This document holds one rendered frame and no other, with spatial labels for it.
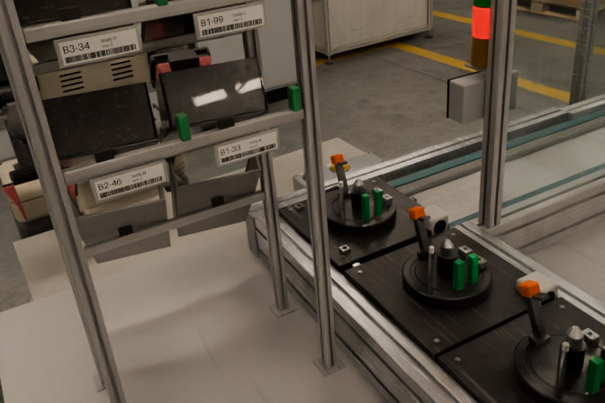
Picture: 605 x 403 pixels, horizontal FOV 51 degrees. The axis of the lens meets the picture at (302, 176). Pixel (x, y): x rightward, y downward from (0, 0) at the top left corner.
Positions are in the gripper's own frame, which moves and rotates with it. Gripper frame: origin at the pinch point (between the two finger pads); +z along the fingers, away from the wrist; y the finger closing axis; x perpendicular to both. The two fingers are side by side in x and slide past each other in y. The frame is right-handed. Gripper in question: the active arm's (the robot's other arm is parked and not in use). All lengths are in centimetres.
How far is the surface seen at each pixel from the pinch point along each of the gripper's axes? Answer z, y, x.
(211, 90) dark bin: 16.2, -3.3, -17.6
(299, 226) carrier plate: 14.1, 16.8, 23.8
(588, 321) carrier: 55, 42, 3
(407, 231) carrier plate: 24.9, 33.0, 17.7
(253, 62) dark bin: 14.7, 2.9, -19.8
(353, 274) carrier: 31.1, 18.1, 15.5
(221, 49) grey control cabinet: -240, 97, 198
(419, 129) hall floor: -136, 191, 196
